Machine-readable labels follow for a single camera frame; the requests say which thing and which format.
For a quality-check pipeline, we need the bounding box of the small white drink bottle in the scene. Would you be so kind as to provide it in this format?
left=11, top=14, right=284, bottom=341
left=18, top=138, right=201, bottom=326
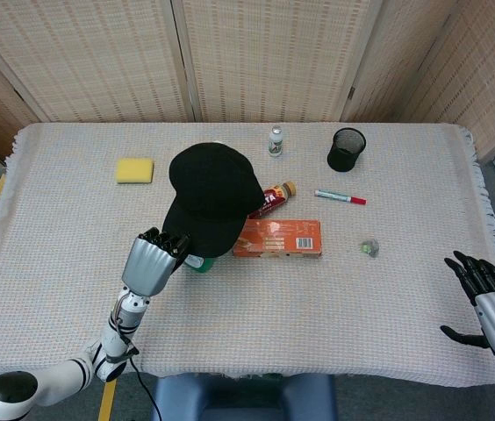
left=268, top=125, right=285, bottom=159

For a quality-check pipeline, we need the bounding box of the Costa coffee bottle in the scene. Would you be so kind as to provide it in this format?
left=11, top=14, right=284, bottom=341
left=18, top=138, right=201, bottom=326
left=247, top=180, right=298, bottom=220

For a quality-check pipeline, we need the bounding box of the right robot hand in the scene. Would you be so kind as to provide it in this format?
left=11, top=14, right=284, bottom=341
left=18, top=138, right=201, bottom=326
left=439, top=250, right=495, bottom=362

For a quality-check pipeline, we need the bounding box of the small clear plastic wrapper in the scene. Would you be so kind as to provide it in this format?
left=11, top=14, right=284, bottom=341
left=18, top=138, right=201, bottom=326
left=359, top=239, right=381, bottom=260

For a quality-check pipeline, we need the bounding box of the green jar yellow lid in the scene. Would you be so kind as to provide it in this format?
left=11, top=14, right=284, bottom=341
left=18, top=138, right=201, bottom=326
left=182, top=253, right=218, bottom=275

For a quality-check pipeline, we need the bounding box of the wicker folding screen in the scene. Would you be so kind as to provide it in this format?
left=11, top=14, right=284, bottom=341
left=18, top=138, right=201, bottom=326
left=0, top=0, right=495, bottom=166

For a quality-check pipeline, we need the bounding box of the yellow sponge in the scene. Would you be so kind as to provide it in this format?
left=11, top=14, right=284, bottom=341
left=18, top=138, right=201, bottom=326
left=115, top=157, right=155, bottom=185

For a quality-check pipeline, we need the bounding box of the black mesh pen holder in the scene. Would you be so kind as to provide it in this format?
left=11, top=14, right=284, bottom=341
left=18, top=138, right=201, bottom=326
left=326, top=127, right=368, bottom=173

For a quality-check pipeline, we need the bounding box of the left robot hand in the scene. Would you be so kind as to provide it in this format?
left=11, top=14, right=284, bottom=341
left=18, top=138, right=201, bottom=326
left=120, top=226, right=192, bottom=297

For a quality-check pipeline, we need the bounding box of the orange cardboard box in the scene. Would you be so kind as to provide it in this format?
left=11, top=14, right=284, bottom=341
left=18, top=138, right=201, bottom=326
left=232, top=218, right=323, bottom=259

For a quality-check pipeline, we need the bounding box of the black baseball cap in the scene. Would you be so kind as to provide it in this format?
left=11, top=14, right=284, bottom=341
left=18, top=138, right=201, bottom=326
left=161, top=141, right=266, bottom=260

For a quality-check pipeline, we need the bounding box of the white woven tablecloth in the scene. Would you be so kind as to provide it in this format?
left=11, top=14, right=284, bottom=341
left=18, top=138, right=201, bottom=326
left=0, top=121, right=495, bottom=389

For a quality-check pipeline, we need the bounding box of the red capped marker pen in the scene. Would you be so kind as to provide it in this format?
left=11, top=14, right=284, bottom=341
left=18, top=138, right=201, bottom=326
left=314, top=189, right=368, bottom=206

